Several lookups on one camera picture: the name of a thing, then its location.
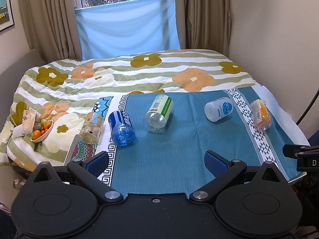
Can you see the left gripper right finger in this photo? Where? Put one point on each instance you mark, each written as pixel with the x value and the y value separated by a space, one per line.
pixel 226 173

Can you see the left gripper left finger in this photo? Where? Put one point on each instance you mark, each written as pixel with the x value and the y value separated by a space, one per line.
pixel 87 173

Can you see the white blue-label cup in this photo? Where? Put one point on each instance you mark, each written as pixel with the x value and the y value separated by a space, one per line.
pixel 218 109

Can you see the clear amber plastic cup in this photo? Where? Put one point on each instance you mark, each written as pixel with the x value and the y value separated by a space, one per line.
pixel 91 129

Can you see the blue plastic cup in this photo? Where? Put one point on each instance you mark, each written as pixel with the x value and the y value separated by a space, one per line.
pixel 122 132

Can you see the orange label plastic cup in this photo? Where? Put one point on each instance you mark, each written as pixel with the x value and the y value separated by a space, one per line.
pixel 260 115

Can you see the green label clear cup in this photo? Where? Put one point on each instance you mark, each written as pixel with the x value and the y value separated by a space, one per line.
pixel 158 114

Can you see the bowl of toy fruit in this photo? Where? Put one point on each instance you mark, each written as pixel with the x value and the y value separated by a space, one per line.
pixel 41 130

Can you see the teal patterned cloth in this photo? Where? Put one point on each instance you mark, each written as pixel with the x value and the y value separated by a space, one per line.
pixel 173 161

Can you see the beige paper package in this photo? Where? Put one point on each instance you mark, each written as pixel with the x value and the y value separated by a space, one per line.
pixel 29 118

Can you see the floral striped quilt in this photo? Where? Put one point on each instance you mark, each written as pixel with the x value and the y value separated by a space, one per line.
pixel 65 91

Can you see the light blue window cloth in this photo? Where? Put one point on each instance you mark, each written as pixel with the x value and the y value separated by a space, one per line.
pixel 126 28

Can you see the right beige curtain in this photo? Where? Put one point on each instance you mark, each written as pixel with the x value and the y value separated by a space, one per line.
pixel 204 24

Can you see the beige curtain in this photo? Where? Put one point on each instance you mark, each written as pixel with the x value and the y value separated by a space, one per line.
pixel 50 28
pixel 204 24

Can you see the left beige curtain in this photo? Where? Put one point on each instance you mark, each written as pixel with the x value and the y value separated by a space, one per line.
pixel 50 28

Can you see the framed wall picture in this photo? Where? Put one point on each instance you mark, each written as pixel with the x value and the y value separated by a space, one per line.
pixel 6 16

